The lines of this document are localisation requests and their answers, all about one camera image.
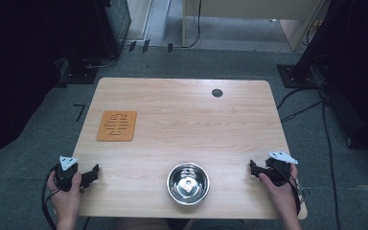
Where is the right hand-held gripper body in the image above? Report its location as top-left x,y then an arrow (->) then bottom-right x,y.
264,150 -> 300,188

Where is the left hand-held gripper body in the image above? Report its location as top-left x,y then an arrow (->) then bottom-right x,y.
54,155 -> 84,193

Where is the person's right hand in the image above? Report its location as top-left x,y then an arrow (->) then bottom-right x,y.
258,163 -> 299,215

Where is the person's left hand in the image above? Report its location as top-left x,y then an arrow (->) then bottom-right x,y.
46,171 -> 82,224

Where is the square wooden trivet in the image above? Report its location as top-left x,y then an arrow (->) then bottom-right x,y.
95,109 -> 138,143

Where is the stainless steel bowl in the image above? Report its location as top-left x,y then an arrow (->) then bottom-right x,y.
166,162 -> 211,206

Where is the black metal stand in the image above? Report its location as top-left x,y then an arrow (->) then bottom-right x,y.
55,0 -> 132,86
276,0 -> 368,161

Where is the light wooden cabinet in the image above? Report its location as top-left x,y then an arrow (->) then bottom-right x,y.
181,0 -> 328,53

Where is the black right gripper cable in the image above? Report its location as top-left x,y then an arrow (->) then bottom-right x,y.
286,171 -> 305,216

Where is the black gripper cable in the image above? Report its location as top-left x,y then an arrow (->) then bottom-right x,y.
286,171 -> 305,216
40,164 -> 61,230

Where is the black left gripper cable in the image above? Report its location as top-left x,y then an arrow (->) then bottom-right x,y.
40,164 -> 61,230

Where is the long black floor cable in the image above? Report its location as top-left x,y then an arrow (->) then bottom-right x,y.
319,90 -> 342,230

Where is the black hanging cable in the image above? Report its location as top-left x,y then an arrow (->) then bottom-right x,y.
182,0 -> 203,50

